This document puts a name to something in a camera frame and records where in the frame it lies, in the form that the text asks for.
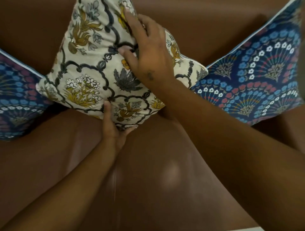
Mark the person's left hand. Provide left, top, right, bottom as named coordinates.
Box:
left=102, top=101, right=137, bottom=153

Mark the person's right hand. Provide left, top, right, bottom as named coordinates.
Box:
left=119, top=10, right=177, bottom=89

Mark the cream floral cushion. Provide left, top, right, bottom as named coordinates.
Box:
left=36, top=0, right=209, bottom=130

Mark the person's right forearm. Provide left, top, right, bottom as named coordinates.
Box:
left=152, top=80, right=305, bottom=231

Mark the person's left forearm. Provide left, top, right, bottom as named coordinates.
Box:
left=0, top=140, right=123, bottom=231

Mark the brown leather sofa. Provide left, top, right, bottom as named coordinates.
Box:
left=0, top=0, right=305, bottom=231

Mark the blue floral cushion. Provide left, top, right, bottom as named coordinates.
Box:
left=0, top=49, right=54, bottom=141
left=191, top=0, right=305, bottom=126

